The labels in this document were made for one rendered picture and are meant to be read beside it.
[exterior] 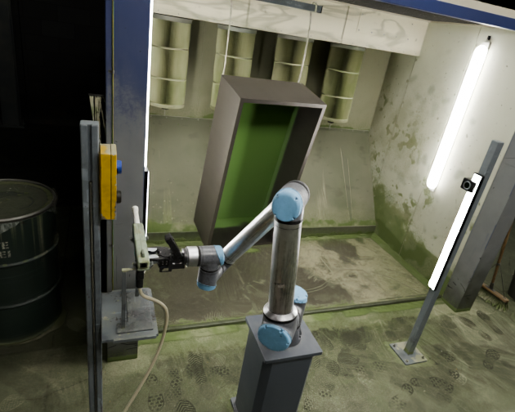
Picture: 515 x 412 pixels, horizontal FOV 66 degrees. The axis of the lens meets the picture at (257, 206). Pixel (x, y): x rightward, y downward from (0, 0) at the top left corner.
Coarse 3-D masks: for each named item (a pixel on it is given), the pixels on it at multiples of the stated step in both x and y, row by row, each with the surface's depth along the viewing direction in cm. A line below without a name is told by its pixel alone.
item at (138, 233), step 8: (136, 208) 190; (136, 216) 184; (136, 224) 175; (136, 232) 169; (144, 232) 171; (136, 240) 164; (144, 240) 165; (136, 248) 159; (144, 248) 159; (136, 256) 156; (144, 256) 154; (136, 272) 167; (144, 272) 167
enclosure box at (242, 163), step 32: (224, 96) 244; (256, 96) 230; (288, 96) 244; (224, 128) 247; (256, 128) 283; (288, 128) 293; (224, 160) 250; (256, 160) 301; (288, 160) 295; (224, 192) 309; (256, 192) 323; (224, 224) 321
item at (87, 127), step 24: (96, 144) 135; (96, 168) 139; (96, 192) 143; (96, 216) 147; (96, 240) 151; (96, 264) 156; (96, 288) 161; (96, 312) 166; (96, 336) 171; (96, 360) 177; (96, 384) 185; (96, 408) 191
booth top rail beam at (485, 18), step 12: (384, 0) 198; (396, 0) 200; (408, 0) 202; (420, 0) 205; (432, 0) 207; (432, 12) 212; (444, 12) 212; (456, 12) 215; (468, 12) 217; (480, 12) 220; (492, 24) 226; (504, 24) 229
